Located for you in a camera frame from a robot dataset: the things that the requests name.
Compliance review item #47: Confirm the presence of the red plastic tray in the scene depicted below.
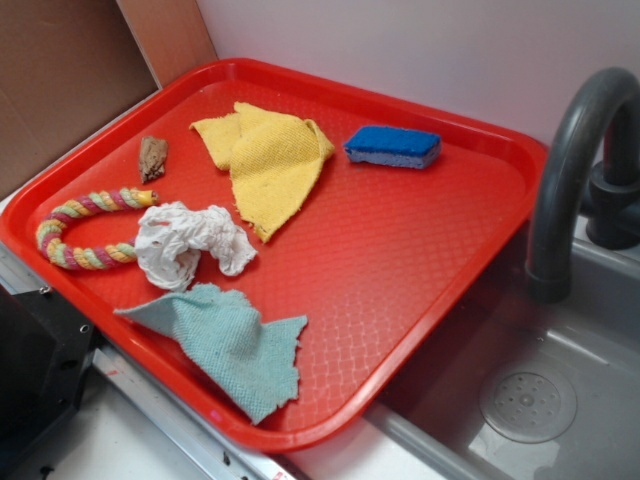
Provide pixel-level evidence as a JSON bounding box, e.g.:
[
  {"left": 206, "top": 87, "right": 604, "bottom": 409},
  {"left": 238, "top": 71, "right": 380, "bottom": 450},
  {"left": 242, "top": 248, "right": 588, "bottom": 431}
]
[{"left": 1, "top": 59, "right": 546, "bottom": 452}]

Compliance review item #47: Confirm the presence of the sink drain strainer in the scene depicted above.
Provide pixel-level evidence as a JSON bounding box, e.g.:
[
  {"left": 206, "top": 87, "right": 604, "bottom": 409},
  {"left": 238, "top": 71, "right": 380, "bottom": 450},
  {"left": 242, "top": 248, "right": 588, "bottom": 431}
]
[{"left": 479, "top": 367, "right": 578, "bottom": 444}]

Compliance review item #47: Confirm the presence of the yellow cloth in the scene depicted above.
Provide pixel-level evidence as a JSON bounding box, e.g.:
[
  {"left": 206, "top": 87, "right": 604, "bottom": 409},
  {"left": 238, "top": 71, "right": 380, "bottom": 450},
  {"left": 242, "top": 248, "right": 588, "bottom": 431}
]
[{"left": 190, "top": 102, "right": 335, "bottom": 243}]

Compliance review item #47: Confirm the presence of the grey toy sink basin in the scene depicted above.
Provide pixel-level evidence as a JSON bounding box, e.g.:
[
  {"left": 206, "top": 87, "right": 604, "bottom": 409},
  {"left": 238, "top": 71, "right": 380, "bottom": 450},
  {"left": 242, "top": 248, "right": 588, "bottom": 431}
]
[{"left": 366, "top": 232, "right": 639, "bottom": 479}]

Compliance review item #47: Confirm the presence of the brown wood chip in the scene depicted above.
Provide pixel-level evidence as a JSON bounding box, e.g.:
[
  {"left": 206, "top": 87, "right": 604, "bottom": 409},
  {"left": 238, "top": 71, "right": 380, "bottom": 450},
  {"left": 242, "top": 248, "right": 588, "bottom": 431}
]
[{"left": 138, "top": 136, "right": 169, "bottom": 184}]

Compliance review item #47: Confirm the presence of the multicolour rope toy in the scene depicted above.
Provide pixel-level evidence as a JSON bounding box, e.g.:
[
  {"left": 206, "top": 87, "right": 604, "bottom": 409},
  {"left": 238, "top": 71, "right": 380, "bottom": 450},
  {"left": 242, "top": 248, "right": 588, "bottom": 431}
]
[{"left": 35, "top": 187, "right": 159, "bottom": 271}]

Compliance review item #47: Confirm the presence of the grey toy faucet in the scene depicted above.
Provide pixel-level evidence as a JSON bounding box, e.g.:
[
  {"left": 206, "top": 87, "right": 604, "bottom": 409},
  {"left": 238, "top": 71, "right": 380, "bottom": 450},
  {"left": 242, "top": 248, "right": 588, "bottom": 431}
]
[{"left": 525, "top": 67, "right": 639, "bottom": 303}]

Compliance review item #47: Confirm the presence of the brown cardboard panel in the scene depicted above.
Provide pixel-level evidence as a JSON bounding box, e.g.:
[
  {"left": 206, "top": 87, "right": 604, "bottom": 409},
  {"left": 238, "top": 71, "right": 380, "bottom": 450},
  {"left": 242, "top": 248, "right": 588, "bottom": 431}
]
[{"left": 1, "top": 1, "right": 217, "bottom": 197}]

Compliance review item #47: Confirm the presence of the crumpled white paper towel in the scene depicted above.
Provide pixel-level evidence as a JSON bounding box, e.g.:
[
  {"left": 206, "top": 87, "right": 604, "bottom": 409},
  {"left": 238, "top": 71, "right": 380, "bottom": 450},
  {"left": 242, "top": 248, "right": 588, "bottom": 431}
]
[{"left": 134, "top": 201, "right": 257, "bottom": 292}]

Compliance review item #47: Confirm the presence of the light blue cloth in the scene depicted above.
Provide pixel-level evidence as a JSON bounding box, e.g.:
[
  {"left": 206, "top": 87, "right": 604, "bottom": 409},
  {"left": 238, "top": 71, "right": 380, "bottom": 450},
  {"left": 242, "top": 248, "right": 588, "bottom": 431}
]
[{"left": 114, "top": 284, "right": 308, "bottom": 425}]

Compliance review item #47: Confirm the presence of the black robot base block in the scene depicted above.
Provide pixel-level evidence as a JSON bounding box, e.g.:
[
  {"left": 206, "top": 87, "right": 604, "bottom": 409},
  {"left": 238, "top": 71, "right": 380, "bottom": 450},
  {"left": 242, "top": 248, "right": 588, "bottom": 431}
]
[{"left": 1, "top": 289, "right": 99, "bottom": 479}]

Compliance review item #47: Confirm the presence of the blue sponge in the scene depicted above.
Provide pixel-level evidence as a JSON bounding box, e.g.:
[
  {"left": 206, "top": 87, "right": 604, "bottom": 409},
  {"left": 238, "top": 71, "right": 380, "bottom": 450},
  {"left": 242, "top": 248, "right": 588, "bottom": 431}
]
[{"left": 343, "top": 126, "right": 442, "bottom": 170}]

